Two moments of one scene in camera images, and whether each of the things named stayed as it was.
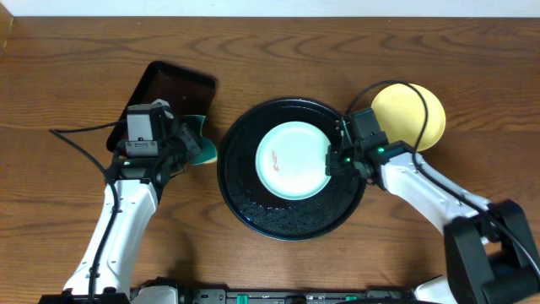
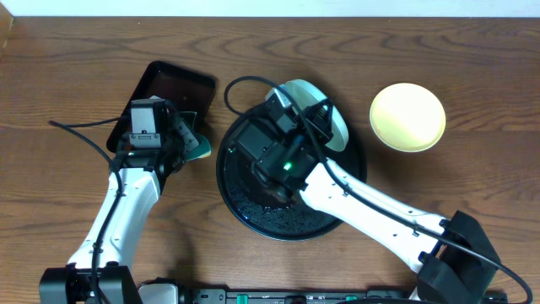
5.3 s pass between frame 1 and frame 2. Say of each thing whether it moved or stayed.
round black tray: stayed
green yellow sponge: moved
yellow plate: stayed
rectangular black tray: stayed
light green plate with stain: moved
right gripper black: moved
